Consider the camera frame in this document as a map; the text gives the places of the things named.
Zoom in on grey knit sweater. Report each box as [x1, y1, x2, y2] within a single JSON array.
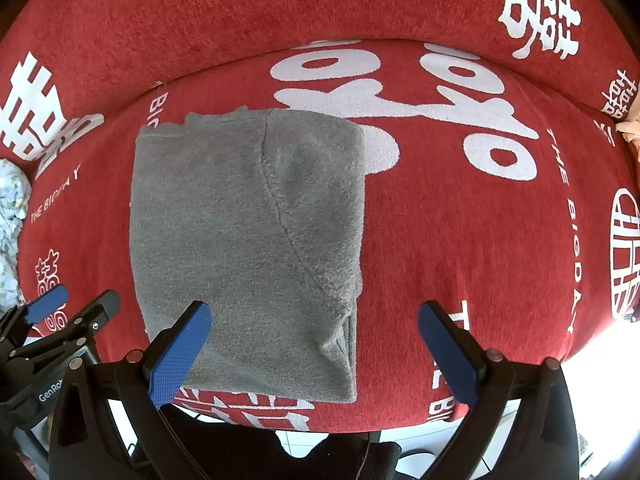
[[129, 106, 368, 405]]

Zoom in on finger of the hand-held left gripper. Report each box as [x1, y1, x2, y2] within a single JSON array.
[[10, 290, 122, 377], [0, 284, 69, 347]]

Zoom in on red printed sofa cover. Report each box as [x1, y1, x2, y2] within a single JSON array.
[[0, 0, 640, 433]]

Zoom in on peach cloth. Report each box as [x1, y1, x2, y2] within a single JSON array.
[[616, 110, 640, 163]]

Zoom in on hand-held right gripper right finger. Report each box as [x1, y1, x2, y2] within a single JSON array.
[[417, 301, 586, 480]]

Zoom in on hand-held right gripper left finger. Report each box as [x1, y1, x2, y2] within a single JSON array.
[[48, 300, 213, 480]]

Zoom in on person's dark pants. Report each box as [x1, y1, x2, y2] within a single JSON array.
[[160, 402, 403, 480]]

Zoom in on pale floral cloth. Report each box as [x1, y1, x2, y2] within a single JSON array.
[[0, 159, 32, 308]]

